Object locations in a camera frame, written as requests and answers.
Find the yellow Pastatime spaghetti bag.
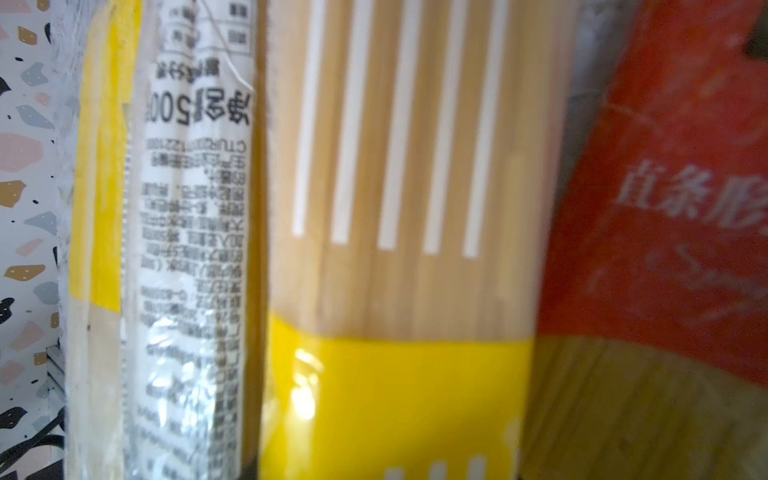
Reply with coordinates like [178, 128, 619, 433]
[259, 1, 579, 479]

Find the red spaghetti bag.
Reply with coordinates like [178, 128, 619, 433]
[521, 1, 767, 479]

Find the clear printed spaghetti bag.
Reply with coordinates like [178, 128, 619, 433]
[56, 1, 264, 479]

